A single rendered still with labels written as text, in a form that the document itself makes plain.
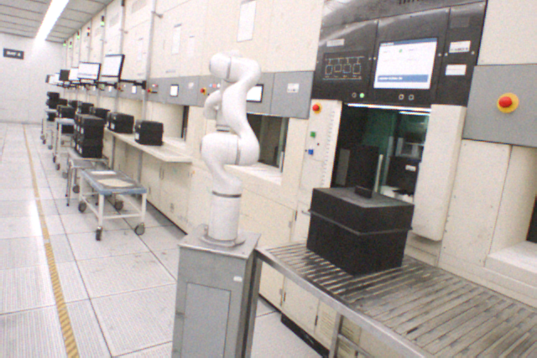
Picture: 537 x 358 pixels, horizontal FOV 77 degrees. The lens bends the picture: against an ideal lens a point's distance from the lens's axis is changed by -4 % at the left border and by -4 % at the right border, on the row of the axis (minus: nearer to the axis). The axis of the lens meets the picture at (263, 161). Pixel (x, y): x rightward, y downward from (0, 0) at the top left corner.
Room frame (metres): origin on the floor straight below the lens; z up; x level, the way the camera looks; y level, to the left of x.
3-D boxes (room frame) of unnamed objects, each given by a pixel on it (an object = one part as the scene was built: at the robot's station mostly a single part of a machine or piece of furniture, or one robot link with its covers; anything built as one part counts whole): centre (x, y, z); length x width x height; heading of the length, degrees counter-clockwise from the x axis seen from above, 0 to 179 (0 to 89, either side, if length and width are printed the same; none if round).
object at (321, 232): (1.34, -0.40, 0.85); 0.28 x 0.28 x 0.17; 32
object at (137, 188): (3.43, 1.49, 0.24); 0.97 x 0.52 x 0.48; 39
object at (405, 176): (2.15, -0.92, 1.06); 0.24 x 0.20 x 0.32; 37
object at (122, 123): (4.86, 2.04, 0.93); 0.30 x 0.28 x 0.26; 39
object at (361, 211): (1.34, -0.40, 0.98); 0.29 x 0.29 x 0.13; 31
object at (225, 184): (1.37, 0.16, 1.07); 0.19 x 0.12 x 0.24; 101
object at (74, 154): (4.79, 2.49, 0.24); 0.94 x 0.53 x 0.48; 36
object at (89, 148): (4.54, 2.31, 0.59); 0.30 x 0.28 x 0.26; 37
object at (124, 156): (5.21, 1.84, 1.50); 1.52 x 0.99 x 3.00; 37
